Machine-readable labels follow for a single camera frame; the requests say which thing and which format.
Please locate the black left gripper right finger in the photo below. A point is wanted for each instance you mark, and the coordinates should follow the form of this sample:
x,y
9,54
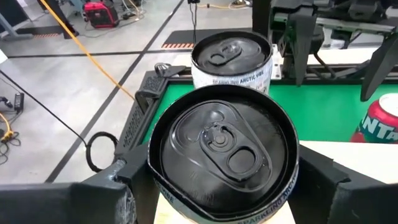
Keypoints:
x,y
357,205

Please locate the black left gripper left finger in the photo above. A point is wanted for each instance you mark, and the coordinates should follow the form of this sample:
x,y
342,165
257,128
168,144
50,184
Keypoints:
x,y
62,205

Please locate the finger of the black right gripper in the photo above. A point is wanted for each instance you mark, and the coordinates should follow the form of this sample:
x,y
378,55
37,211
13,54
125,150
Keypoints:
x,y
298,40
381,65

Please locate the red beverage can silver top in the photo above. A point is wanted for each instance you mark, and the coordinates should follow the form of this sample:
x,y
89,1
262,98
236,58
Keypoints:
x,y
379,124

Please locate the black-top white beverage can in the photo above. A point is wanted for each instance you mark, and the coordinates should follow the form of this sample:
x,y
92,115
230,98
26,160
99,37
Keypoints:
x,y
224,155
231,56

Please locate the wooden shelf board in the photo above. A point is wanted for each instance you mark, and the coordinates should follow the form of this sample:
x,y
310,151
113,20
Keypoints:
x,y
367,158

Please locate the black tripod stand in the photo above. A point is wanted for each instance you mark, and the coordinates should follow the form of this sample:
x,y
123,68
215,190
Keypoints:
x,y
193,1

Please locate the black power adapter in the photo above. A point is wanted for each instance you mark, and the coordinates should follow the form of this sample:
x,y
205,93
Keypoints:
x,y
19,101

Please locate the black power strip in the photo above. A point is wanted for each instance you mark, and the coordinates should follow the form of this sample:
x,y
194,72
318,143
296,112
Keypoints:
x,y
129,15

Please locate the black stand leg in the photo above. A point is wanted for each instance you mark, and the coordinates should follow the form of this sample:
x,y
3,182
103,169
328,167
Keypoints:
x,y
63,25

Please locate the red portable generator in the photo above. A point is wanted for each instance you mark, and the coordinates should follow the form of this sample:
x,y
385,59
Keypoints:
x,y
101,15

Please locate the silver metal bracket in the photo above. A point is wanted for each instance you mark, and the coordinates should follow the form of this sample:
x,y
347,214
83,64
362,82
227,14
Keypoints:
x,y
276,67

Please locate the black table frame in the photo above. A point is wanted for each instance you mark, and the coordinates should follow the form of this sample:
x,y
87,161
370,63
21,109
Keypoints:
x,y
326,81

